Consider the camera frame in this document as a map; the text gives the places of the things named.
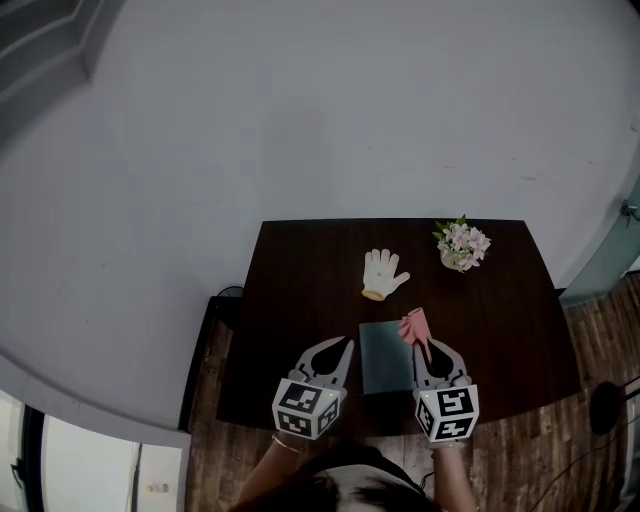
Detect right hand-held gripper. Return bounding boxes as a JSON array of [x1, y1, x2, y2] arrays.
[[411, 338, 480, 444]]

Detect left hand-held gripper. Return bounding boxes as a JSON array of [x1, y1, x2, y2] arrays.
[[272, 335, 356, 441]]

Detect pink cloth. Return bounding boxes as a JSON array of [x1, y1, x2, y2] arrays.
[[398, 308, 434, 366]]

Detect grey-blue rectangular mat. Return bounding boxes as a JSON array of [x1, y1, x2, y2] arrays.
[[358, 319, 419, 397]]

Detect person's right forearm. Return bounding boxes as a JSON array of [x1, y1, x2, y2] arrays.
[[430, 442, 481, 512]]

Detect person's left forearm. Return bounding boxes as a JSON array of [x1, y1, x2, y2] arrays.
[[234, 433, 314, 512]]

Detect person's black trousers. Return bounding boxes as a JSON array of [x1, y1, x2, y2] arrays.
[[299, 438, 431, 496]]

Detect white work glove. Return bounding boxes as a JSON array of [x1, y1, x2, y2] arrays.
[[361, 248, 411, 302]]

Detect person's white shirt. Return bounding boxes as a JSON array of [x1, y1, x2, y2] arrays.
[[312, 463, 419, 504]]

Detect cream pot with pink flowers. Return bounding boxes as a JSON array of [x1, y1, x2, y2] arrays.
[[432, 214, 492, 274]]

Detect frosted glass partition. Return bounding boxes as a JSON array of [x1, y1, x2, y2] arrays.
[[557, 174, 640, 309]]

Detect thin wrist bracelet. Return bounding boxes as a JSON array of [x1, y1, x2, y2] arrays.
[[271, 432, 307, 455]]

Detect black floor cable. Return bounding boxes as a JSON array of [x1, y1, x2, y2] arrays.
[[529, 433, 640, 512]]

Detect window with dark frame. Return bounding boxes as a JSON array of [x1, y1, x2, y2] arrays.
[[0, 389, 186, 512]]

